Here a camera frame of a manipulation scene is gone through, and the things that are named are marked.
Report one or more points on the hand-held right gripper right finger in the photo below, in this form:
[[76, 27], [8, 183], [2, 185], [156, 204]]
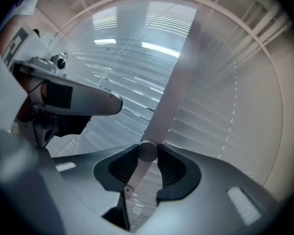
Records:
[[186, 175]]

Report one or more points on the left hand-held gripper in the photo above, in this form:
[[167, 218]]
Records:
[[58, 97]]

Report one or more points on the person's light shirt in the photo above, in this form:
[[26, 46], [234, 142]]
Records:
[[27, 1]]

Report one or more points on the white ceiling pipe bundle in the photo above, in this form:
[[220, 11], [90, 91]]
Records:
[[272, 21]]

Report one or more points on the person's left forearm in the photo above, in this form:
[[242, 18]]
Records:
[[5, 33]]

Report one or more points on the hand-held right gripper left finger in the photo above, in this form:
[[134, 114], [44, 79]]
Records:
[[105, 175]]

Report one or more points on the partition frame post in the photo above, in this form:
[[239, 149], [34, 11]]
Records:
[[171, 82]]

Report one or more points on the person's left hand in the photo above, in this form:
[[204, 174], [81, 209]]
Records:
[[36, 89]]

